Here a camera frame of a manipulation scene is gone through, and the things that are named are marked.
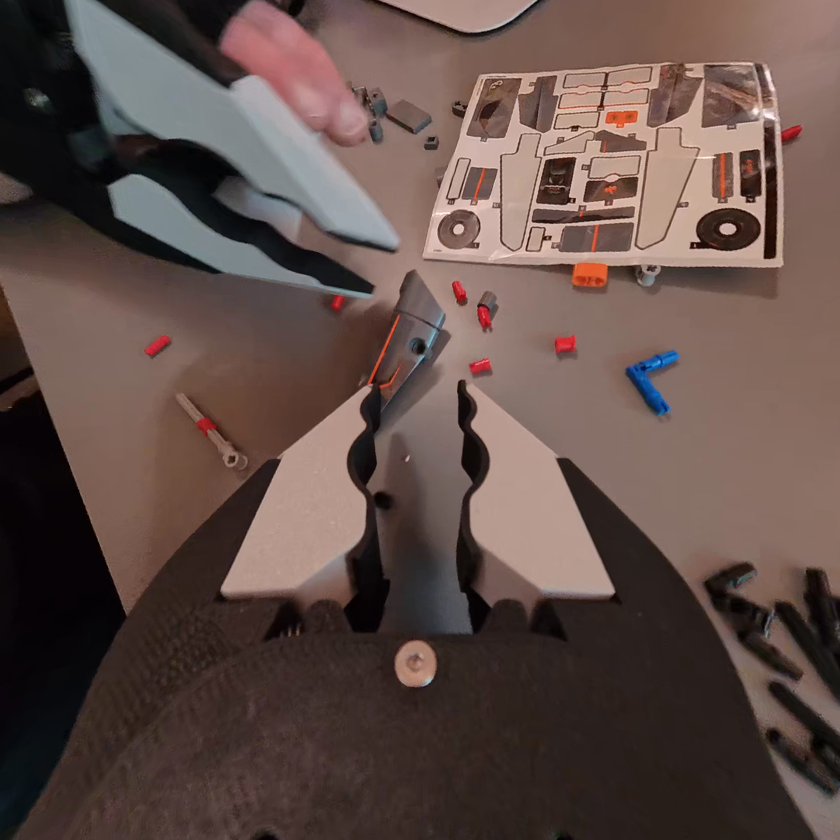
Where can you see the person's left hand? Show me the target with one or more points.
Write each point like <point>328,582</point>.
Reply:
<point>289,72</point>

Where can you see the white rounded board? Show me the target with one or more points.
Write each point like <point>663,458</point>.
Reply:
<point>472,13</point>

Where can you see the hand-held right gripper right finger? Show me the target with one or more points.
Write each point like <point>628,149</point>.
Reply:
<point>538,525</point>

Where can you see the dark grey panel orange stripe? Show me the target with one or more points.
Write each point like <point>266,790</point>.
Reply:
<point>417,308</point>

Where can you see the pile of black toy pieces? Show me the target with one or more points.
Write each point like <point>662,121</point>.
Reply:
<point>732,577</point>

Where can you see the dark grey toy connector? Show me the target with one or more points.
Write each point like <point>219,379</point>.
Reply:
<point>376,131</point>
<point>377,100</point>
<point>359,93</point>

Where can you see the grey bush with red pin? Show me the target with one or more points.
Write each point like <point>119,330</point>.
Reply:
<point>489,300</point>

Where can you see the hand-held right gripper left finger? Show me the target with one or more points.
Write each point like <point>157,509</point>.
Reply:
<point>295,525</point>

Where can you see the printed sticker sheet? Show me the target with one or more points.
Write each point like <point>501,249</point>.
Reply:
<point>656,170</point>

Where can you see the red plastic bush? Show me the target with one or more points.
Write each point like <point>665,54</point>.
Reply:
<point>565,346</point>

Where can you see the person's torso in black shirt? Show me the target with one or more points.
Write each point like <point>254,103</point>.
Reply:
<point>33,558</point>

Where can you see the orange short toy beam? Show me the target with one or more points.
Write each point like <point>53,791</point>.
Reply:
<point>590,275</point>

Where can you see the blue angled toy connector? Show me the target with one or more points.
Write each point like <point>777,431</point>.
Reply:
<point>640,375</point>

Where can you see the light grey toy connector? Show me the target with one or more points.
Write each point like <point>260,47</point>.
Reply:
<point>646,277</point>

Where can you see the dark grey flat tile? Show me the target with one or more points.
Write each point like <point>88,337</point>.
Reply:
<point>408,117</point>

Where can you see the grey axle with red bush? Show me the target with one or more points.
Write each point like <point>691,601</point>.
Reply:
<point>207,426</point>

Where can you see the small black pin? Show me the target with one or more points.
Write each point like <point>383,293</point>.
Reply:
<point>382,501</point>

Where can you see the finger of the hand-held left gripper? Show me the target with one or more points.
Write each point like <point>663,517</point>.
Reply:
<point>262,144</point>
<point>170,223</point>

